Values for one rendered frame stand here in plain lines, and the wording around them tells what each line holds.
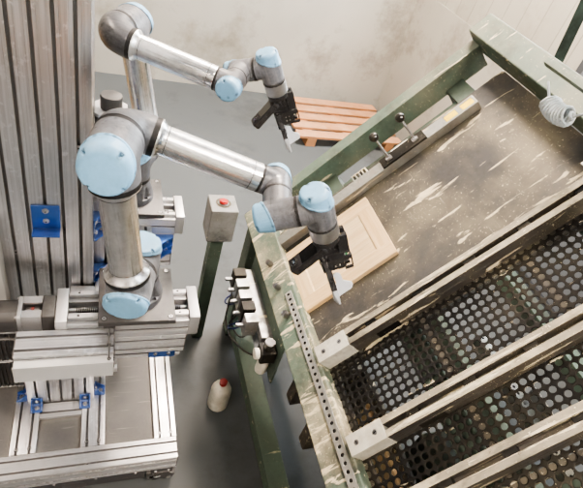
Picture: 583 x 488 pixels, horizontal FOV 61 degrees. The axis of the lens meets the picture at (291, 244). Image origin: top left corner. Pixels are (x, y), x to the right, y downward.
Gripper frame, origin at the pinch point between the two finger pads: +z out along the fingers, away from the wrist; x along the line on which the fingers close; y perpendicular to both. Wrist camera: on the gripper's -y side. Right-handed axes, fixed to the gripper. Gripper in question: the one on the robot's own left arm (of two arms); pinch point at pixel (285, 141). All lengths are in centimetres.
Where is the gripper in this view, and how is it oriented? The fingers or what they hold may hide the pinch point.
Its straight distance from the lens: 186.6
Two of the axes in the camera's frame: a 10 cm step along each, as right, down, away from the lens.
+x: -2.3, -6.9, 6.9
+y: 9.5, -3.1, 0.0
